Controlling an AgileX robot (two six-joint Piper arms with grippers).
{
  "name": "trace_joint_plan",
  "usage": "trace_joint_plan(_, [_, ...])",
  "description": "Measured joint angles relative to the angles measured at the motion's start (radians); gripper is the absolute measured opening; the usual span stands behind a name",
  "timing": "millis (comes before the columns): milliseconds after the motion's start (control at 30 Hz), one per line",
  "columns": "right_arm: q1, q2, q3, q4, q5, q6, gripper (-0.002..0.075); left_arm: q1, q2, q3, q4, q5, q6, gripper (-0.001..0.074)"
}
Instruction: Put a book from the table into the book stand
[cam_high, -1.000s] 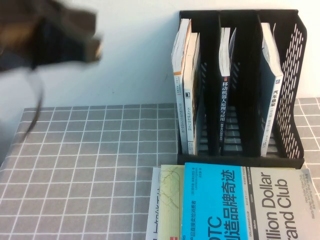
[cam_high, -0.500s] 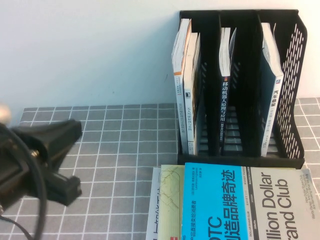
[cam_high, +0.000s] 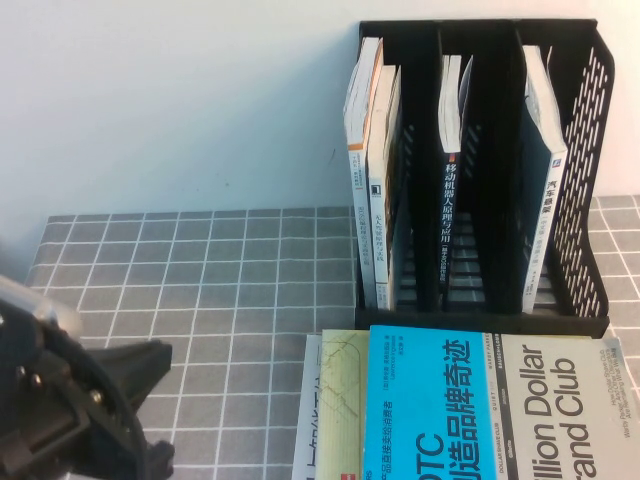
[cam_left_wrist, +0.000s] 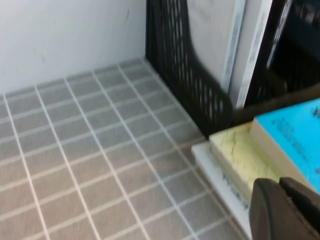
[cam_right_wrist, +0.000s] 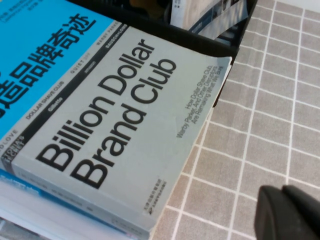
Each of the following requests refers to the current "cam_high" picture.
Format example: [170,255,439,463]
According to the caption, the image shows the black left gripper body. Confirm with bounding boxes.
[0,299,149,480]

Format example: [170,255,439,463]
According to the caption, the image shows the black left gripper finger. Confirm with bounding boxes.
[142,439,175,480]
[97,339,174,401]

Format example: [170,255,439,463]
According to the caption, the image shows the white self-driving book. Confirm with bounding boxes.
[364,63,404,311]

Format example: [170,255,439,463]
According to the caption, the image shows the white book with black lettering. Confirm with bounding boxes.
[291,333,324,480]

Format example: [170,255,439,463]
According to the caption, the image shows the pale green map book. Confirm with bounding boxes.
[314,328,372,480]

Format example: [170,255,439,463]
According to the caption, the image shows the orange and white spine book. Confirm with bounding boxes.
[342,35,385,307]

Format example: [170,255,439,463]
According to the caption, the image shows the blue and white brand book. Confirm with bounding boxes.
[360,324,629,480]

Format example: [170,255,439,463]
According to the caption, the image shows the black spine robotics book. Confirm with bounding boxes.
[437,53,476,304]

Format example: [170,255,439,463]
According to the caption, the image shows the black perforated book stand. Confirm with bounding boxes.
[354,18,621,346]

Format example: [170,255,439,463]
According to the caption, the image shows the white spine car book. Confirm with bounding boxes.
[519,44,569,314]

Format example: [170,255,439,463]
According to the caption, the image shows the grey checked tablecloth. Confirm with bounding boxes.
[0,193,640,480]

